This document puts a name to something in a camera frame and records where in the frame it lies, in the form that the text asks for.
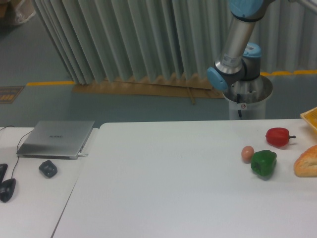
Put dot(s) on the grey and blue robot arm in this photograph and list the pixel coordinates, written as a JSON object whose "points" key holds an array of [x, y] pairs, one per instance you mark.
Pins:
{"points": [[237, 42]]}

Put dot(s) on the green bell pepper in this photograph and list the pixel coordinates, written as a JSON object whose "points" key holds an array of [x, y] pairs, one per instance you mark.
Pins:
{"points": [[263, 162]]}

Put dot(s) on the red bell pepper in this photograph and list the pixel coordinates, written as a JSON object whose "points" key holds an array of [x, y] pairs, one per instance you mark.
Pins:
{"points": [[278, 136]]}

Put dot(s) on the yellow basket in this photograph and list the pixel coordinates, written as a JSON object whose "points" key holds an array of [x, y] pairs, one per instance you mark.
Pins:
{"points": [[310, 117]]}

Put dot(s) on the brown cardboard sheet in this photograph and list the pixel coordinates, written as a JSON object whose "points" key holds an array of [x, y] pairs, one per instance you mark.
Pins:
{"points": [[193, 87]]}

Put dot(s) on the brown egg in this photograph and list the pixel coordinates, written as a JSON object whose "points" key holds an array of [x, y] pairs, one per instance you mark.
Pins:
{"points": [[247, 153]]}

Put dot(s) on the silver laptop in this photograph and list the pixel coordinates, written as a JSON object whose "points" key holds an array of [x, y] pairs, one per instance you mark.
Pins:
{"points": [[56, 139]]}

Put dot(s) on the grey folding curtain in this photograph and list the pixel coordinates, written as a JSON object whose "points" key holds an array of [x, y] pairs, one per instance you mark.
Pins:
{"points": [[123, 39]]}

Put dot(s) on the small black controller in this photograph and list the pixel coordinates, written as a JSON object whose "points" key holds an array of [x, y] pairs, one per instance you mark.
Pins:
{"points": [[48, 169]]}

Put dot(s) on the bread loaf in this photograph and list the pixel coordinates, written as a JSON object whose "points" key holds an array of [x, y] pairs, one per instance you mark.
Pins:
{"points": [[306, 165]]}

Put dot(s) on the black device at edge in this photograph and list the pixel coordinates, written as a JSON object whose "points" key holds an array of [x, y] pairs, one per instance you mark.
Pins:
{"points": [[3, 169]]}

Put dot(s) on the black computer mouse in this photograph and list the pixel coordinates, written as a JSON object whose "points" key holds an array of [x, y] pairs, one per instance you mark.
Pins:
{"points": [[7, 188]]}

